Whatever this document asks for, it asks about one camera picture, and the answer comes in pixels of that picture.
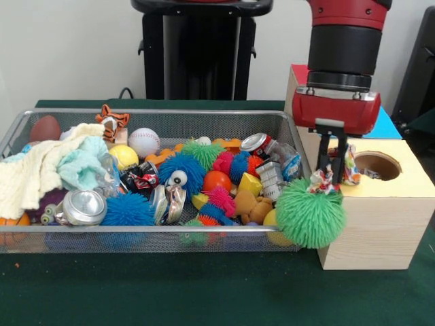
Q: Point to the tiger plush toy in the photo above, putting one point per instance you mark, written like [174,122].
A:
[112,124]

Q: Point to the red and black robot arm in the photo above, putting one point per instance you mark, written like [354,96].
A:
[343,44]

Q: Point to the white baseball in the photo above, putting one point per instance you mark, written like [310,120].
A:
[144,142]

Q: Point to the green spiky ball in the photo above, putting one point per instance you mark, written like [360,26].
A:
[309,217]

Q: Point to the crushed silver can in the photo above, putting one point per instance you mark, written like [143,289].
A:
[81,207]

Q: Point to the mint green cloth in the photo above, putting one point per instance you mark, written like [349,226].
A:
[85,166]

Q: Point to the blue spiky ball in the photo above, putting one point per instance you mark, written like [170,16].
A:
[127,210]
[190,166]

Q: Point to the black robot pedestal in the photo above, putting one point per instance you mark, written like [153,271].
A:
[204,51]

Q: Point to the dark green table cloth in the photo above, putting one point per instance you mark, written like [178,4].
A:
[425,136]
[170,288]

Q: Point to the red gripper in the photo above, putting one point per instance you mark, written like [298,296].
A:
[336,113]

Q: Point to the wooden box with three holes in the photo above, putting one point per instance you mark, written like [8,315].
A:
[391,231]

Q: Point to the yellow ball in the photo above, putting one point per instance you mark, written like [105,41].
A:
[270,219]

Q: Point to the cream knitted cloth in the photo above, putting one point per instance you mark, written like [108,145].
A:
[34,169]

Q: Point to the brown teddy plush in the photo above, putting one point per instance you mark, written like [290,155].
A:
[253,207]

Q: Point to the silver mesh bin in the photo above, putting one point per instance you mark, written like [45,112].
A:
[136,228]

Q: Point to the green spiky toy with eyes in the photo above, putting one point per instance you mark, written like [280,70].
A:
[204,153]

